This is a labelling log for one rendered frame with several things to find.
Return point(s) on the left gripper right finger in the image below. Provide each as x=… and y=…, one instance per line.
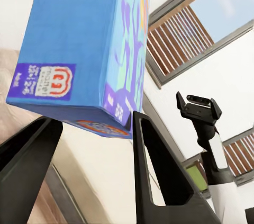
x=185, y=204

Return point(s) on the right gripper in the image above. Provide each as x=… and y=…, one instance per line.
x=203, y=120

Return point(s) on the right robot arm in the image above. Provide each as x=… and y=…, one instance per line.
x=224, y=193

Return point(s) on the board game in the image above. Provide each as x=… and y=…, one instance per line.
x=82, y=63

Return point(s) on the fixed window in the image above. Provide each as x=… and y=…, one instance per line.
x=183, y=33

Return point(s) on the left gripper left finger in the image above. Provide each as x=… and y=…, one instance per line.
x=24, y=160

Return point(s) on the bed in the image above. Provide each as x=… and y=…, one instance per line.
x=91, y=178

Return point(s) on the door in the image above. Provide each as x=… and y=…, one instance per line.
x=239, y=152

